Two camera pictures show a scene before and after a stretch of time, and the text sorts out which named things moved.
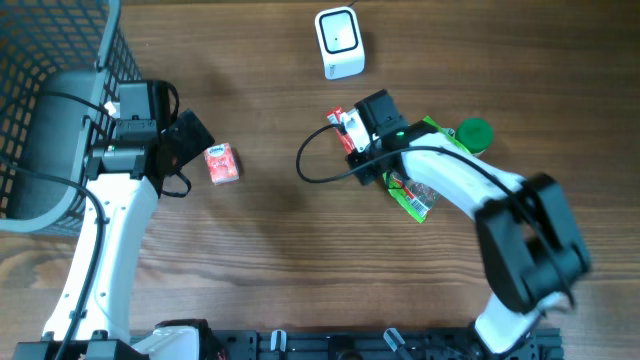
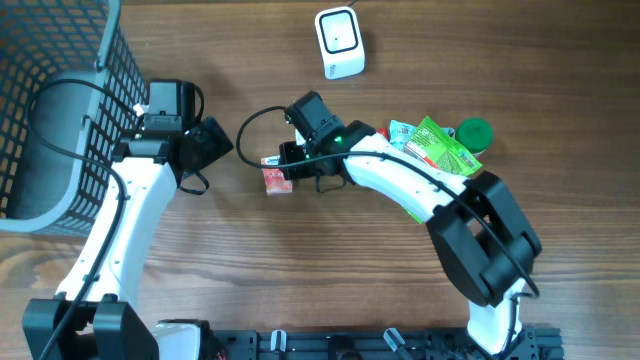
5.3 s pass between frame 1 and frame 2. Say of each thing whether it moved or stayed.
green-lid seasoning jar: stayed
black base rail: stayed
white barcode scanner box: stayed
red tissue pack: moved
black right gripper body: moved
